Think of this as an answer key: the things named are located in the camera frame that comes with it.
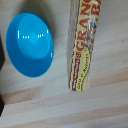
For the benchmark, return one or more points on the granola cereal box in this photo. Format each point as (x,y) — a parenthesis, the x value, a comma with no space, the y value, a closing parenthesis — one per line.
(81,46)

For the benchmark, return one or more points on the blue plastic bowl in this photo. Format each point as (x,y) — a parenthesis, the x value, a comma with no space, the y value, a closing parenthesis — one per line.
(30,45)

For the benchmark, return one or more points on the black fabric storage bin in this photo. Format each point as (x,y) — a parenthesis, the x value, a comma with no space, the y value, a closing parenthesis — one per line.
(1,53)

